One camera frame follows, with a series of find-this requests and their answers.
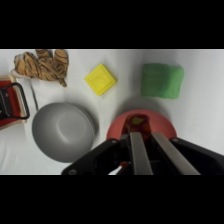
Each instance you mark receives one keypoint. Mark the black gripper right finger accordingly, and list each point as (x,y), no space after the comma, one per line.
(175,156)

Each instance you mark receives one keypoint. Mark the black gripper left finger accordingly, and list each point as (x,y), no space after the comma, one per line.
(140,155)

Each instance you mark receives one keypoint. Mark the red ball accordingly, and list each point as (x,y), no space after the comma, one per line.
(136,125)

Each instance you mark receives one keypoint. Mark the pink bowl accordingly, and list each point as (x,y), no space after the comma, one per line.
(163,125)

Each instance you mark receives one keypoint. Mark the grey bowl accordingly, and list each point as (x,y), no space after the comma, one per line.
(61,133)

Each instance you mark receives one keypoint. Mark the green sponge block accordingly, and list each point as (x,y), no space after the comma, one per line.
(162,81)

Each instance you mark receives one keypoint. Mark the yellow block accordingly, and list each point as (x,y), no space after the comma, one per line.
(100,79)

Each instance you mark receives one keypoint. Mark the tiger plush toy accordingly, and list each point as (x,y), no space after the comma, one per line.
(40,66)

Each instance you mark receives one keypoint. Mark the wooden box with red front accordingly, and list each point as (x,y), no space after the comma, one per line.
(11,105)

